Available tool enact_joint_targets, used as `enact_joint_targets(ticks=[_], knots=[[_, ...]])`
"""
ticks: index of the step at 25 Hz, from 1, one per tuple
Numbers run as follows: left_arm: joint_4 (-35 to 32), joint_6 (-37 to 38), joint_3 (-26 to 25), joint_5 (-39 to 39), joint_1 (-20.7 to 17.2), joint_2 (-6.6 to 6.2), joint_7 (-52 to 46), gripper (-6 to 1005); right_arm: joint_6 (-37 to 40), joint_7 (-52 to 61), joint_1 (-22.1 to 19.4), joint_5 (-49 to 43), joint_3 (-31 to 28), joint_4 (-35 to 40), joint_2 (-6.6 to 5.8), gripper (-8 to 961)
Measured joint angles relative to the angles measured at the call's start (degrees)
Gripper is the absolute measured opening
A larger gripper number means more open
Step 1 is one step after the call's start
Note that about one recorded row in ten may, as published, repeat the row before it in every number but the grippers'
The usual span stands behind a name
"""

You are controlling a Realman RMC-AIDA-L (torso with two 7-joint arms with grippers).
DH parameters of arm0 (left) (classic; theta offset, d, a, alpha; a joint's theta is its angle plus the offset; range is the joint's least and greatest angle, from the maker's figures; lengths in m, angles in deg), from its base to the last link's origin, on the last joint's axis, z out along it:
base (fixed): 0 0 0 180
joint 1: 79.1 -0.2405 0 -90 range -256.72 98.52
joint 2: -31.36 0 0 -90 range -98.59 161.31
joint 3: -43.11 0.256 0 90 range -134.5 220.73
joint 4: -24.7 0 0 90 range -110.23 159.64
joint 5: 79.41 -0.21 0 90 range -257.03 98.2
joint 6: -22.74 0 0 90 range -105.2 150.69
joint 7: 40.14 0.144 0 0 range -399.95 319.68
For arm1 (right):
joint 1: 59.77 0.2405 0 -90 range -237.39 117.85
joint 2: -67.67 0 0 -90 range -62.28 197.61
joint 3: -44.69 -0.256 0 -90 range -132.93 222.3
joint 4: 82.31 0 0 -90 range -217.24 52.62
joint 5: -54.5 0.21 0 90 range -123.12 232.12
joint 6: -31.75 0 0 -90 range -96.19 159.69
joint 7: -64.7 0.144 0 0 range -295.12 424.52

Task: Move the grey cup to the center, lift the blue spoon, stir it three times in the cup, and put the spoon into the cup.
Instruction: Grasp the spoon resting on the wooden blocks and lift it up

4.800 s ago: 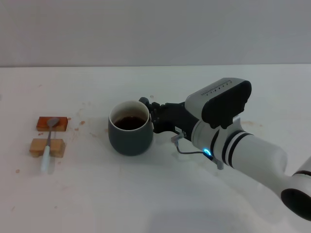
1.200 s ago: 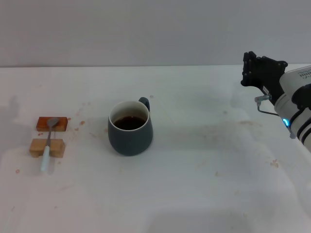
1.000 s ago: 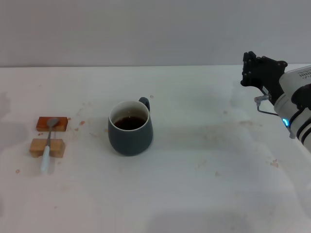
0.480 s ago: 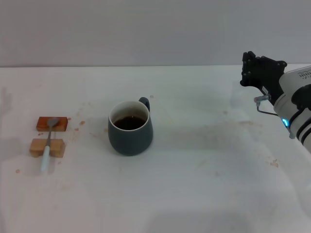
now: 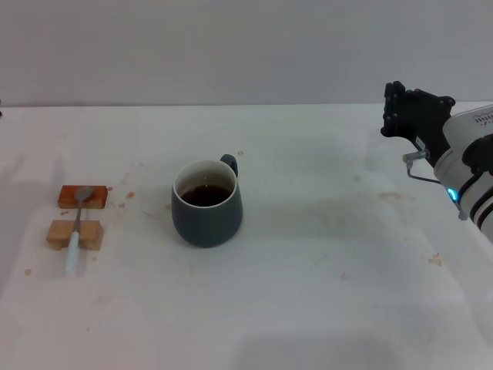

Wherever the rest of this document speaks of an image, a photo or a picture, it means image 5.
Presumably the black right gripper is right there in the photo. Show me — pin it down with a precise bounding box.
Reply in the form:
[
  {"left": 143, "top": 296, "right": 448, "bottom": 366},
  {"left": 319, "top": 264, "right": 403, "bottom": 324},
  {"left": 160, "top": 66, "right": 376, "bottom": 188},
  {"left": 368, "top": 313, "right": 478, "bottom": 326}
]
[{"left": 380, "top": 81, "right": 455, "bottom": 167}]

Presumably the dark grey ceramic cup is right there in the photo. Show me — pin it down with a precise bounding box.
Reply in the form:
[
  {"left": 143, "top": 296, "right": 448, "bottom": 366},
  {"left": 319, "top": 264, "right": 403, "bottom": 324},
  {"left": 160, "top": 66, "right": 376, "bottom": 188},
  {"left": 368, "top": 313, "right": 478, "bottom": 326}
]
[{"left": 170, "top": 153, "right": 244, "bottom": 249}]

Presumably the spoon with white handle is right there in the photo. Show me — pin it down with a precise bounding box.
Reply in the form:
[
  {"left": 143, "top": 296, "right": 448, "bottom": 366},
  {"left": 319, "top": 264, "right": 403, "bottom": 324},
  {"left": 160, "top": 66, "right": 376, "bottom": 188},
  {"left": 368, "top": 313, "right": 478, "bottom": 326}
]
[{"left": 64, "top": 186, "right": 95, "bottom": 273}]

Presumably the dark coffee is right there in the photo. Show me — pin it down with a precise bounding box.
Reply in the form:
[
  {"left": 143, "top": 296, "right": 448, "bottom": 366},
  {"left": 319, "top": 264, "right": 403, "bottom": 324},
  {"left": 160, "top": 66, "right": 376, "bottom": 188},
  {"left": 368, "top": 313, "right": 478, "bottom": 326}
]
[{"left": 180, "top": 183, "right": 234, "bottom": 208}]

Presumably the reddish brown wooden block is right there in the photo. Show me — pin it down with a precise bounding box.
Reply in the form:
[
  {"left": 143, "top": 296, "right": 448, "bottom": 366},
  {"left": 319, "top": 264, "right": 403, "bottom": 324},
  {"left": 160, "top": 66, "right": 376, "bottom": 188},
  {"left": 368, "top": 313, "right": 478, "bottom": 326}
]
[{"left": 57, "top": 185, "right": 109, "bottom": 210}]

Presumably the light wooden notched block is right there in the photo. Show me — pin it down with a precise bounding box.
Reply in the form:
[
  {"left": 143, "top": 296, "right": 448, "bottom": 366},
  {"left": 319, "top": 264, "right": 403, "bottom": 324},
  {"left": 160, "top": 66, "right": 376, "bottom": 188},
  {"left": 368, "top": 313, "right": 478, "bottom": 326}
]
[{"left": 46, "top": 219, "right": 104, "bottom": 252}]

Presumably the right arm cable with plug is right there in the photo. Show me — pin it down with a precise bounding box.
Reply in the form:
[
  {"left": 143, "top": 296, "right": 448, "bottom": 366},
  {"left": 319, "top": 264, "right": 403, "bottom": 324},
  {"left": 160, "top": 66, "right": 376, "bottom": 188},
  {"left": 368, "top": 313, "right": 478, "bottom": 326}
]
[{"left": 402, "top": 149, "right": 441, "bottom": 184}]

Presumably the right wrist camera housing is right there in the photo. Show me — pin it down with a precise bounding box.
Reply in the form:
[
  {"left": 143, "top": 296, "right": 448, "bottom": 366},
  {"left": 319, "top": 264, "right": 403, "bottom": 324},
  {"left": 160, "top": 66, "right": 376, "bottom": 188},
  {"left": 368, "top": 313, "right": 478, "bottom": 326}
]
[{"left": 442, "top": 103, "right": 493, "bottom": 175}]

